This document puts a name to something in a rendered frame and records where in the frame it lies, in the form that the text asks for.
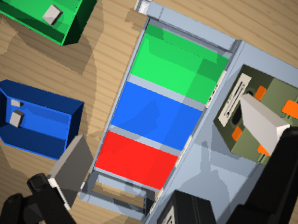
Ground dark grey metal shelf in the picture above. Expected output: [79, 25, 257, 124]
[78, 0, 298, 224]

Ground blue bin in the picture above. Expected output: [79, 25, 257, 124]
[0, 79, 84, 161]

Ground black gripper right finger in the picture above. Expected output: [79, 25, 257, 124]
[226, 93, 298, 224]

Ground grey rectangular block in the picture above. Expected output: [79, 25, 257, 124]
[11, 99, 24, 107]
[9, 109, 25, 127]

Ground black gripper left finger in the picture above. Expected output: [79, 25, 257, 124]
[0, 135, 94, 224]

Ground green bin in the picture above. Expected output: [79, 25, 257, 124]
[0, 0, 98, 46]

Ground light grey block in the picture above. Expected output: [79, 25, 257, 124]
[43, 4, 63, 25]

